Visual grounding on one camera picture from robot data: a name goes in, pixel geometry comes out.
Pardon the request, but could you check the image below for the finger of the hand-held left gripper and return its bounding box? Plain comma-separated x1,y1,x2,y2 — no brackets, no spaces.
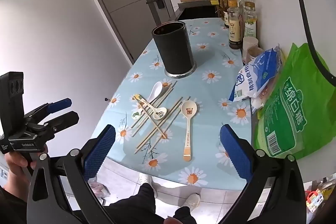
43,111,80,133
24,97,73,125

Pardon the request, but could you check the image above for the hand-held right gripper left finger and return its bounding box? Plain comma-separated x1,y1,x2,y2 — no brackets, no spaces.
26,124,116,224

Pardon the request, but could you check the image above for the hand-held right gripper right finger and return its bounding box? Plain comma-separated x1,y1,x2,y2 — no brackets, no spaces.
220,123,308,224

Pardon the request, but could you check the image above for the white green print spoon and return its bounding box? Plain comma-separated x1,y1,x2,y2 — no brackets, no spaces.
131,102,158,122

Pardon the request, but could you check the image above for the cream bear print spoon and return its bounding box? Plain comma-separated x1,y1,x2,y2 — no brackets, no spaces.
181,100,198,162

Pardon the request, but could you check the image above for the white panda print spoon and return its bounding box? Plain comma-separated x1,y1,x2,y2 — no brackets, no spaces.
133,94,168,120

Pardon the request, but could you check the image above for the group of wooden chopsticks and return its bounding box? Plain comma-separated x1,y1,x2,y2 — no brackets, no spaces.
130,80,191,155

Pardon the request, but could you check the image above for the plain white ceramic spoon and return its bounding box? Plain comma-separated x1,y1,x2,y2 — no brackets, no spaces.
146,81,163,104

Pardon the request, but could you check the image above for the black utensil holder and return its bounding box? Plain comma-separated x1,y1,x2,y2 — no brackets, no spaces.
152,21,197,79

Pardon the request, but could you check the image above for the person's left forearm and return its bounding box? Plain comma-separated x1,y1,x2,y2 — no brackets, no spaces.
0,182,30,224

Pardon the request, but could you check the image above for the person's left hand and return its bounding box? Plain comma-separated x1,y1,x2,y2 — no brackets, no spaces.
5,147,49,184

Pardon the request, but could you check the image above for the clear plastic bag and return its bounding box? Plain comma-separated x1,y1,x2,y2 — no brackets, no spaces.
88,177,111,200

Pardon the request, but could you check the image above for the white pink packet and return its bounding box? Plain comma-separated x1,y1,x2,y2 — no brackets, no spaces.
251,85,271,115

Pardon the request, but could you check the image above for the white shoe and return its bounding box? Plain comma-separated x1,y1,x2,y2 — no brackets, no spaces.
139,174,158,198
180,193,201,212

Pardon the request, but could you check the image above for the person's left leg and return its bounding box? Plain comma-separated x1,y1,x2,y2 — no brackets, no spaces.
105,182,168,224

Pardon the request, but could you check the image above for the person's leg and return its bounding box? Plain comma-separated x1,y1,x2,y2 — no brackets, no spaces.
172,206,198,224
105,182,168,224

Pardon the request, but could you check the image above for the green sugar bag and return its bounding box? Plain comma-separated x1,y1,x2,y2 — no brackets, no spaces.
253,43,336,160

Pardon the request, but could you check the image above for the person's right leg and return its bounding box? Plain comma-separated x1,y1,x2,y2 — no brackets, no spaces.
172,206,198,224

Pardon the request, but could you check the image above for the white blue salt bag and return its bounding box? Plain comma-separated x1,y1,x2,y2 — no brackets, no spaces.
228,44,283,103

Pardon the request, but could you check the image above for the colourful packet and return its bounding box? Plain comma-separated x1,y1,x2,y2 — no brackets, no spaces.
304,179,336,214

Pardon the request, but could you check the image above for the blue daisy tablecloth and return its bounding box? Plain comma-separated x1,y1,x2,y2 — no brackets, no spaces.
92,18,254,190

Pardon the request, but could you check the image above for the brown contents plastic jar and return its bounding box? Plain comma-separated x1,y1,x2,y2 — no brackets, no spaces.
247,47,264,64

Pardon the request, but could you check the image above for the row of condiment bottles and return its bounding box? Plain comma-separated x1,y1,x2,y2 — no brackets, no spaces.
220,0,257,50

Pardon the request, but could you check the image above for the black sink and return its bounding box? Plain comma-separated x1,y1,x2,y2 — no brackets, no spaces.
178,2,224,21

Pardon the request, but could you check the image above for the black cable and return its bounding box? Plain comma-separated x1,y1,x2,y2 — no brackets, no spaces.
295,0,336,88

